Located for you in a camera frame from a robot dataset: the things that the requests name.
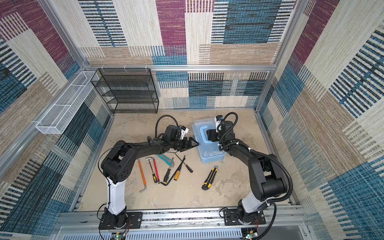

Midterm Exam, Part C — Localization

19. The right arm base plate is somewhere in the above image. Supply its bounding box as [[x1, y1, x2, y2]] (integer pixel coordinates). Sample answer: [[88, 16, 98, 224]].
[[219, 208, 266, 226]]

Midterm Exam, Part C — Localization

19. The wooden handled screwdriver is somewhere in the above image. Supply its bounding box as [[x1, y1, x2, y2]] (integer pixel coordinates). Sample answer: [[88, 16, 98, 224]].
[[174, 159, 185, 181]]

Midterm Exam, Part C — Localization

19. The teal utility knife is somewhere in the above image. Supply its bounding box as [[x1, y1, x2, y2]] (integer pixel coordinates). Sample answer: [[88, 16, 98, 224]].
[[158, 154, 175, 168]]

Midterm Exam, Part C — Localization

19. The orange hex key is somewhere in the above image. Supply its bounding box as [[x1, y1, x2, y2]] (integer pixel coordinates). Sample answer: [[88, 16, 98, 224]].
[[138, 159, 147, 193]]

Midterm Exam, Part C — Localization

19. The white wire mesh basket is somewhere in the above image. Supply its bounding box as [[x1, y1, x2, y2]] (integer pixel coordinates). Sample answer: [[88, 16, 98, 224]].
[[36, 71, 95, 135]]

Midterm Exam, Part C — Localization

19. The black yellow phillips screwdriver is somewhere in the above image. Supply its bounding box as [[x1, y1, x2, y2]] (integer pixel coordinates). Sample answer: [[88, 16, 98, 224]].
[[163, 160, 175, 183]]

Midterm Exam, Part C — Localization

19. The black yellow utility knife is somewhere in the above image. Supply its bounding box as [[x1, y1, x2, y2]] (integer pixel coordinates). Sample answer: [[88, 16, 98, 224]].
[[202, 166, 218, 191]]

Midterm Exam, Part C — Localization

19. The black wire mesh shelf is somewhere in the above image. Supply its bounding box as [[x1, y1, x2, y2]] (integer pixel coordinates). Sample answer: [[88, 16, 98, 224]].
[[91, 68, 159, 114]]

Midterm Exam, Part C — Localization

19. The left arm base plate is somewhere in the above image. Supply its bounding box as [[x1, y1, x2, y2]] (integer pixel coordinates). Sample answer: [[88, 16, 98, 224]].
[[99, 208, 143, 231]]

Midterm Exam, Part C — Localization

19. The black hex key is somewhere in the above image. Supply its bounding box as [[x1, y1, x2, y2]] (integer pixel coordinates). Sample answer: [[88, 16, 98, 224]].
[[161, 156, 186, 186]]

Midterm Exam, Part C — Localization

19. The light blue plastic toolbox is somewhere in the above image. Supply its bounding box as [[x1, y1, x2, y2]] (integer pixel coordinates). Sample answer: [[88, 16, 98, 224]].
[[193, 118, 226, 164]]

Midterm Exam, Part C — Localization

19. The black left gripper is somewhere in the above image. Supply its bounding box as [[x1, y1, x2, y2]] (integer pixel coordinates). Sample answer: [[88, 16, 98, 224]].
[[169, 137, 200, 152]]

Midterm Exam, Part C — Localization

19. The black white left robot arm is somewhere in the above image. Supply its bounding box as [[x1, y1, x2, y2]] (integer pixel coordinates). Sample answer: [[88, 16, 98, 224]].
[[98, 115, 200, 217]]

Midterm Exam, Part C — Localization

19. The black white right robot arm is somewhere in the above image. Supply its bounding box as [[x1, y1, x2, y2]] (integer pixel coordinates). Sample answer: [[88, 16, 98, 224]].
[[207, 112, 293, 225]]

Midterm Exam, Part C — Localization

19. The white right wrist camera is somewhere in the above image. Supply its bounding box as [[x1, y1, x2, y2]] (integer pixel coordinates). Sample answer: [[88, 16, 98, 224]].
[[215, 115, 223, 132]]

